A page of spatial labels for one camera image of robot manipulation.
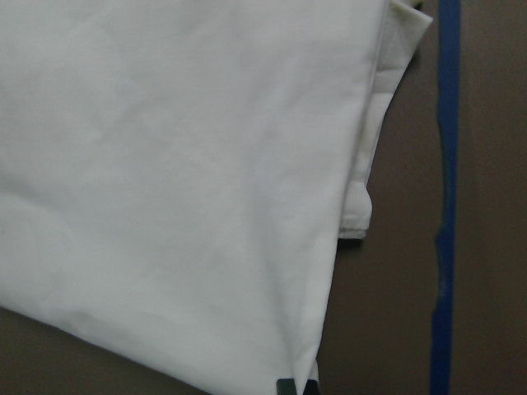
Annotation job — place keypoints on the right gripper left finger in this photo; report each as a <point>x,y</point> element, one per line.
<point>286,387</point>

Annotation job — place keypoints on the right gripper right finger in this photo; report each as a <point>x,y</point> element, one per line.
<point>311,387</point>

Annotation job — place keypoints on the cream long-sleeve cat shirt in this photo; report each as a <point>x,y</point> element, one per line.
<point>175,175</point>

